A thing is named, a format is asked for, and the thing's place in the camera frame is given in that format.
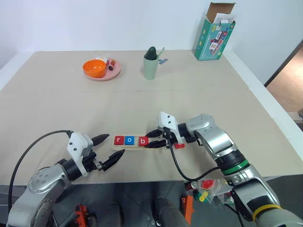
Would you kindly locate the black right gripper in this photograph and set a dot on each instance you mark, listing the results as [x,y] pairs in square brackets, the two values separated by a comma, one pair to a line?
[168,136]

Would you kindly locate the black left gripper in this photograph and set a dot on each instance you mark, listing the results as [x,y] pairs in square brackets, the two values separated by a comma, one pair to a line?
[91,163]

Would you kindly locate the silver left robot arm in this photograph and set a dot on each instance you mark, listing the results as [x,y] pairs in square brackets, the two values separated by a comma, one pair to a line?
[45,186]

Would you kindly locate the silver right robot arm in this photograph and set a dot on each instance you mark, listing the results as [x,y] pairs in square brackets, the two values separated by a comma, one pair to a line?
[217,139]

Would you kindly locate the red letter b block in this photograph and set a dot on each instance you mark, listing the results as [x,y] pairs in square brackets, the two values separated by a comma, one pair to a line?
[143,141]

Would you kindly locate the red letter r block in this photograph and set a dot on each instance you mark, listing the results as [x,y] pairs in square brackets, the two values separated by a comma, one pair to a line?
[118,140]

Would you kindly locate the blue letter o block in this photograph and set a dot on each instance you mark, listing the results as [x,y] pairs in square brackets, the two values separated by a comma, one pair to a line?
[129,140]

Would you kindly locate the long wooden letter tray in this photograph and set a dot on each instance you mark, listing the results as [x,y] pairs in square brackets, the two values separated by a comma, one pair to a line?
[132,147]

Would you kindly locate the pale green cup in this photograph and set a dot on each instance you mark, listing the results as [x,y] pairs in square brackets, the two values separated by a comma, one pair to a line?
[150,69]

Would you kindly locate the orange and black tool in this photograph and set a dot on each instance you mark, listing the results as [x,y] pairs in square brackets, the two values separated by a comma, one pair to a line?
[81,214]

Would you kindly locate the clear bag of coloured toys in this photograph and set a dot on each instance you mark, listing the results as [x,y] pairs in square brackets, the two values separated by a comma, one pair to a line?
[210,189]

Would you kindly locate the dark rounded shape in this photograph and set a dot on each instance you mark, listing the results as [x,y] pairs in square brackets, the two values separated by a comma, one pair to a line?
[169,212]

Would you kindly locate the pink plastic plate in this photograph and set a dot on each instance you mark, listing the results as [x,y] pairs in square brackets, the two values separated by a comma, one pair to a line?
[116,71]

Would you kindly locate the small blue flat piece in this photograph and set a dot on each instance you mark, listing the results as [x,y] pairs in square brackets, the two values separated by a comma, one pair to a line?
[163,61]

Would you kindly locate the orange plastic bowl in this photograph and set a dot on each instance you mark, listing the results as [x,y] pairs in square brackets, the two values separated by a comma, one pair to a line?
[94,68]

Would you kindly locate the small red and dark toy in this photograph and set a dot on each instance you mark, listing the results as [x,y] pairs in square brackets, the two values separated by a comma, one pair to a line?
[111,65]

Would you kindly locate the dark green toy vegetable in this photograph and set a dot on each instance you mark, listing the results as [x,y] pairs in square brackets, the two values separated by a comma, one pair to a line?
[151,53]

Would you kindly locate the light green plastic spoon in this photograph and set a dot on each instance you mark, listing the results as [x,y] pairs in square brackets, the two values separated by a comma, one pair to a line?
[161,52]

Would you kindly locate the small white packet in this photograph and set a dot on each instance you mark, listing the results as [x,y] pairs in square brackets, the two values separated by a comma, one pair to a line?
[101,58]

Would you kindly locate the teal cardboard toy box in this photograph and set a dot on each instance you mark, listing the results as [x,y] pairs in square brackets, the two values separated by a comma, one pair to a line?
[210,40]

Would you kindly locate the white cards in box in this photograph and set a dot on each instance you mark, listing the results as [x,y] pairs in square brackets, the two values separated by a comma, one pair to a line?
[225,19]

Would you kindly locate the brown wooden door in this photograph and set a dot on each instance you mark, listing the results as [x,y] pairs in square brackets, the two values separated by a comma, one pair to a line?
[287,78]

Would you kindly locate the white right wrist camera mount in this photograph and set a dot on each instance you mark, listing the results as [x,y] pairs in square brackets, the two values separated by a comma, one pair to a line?
[169,121]

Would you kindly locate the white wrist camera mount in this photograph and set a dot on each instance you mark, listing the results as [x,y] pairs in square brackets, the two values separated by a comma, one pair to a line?
[77,144]
[169,121]

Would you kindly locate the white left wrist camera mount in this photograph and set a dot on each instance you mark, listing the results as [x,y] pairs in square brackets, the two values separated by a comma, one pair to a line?
[77,144]

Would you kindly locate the orange plastic bracket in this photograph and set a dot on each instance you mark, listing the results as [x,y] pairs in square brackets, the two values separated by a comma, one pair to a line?
[188,209]

